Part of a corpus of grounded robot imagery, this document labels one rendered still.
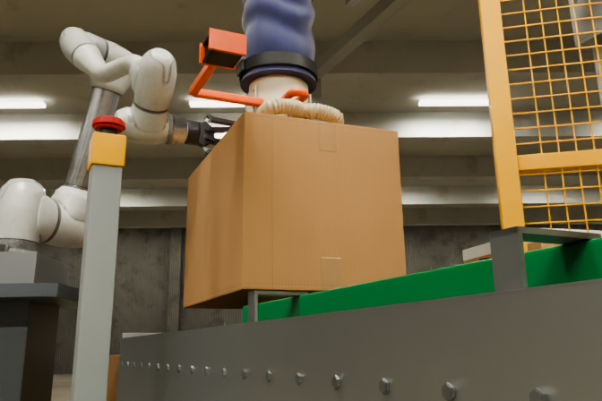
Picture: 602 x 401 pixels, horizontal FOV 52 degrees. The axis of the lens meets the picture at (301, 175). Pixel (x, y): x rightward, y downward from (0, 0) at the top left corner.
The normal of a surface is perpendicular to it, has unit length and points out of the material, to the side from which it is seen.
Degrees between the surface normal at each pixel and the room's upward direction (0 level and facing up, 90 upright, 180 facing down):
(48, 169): 90
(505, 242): 90
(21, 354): 90
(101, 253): 90
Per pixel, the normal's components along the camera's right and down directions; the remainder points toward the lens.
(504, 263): -0.91, -0.11
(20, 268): 0.02, -0.27
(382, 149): 0.37, -0.26
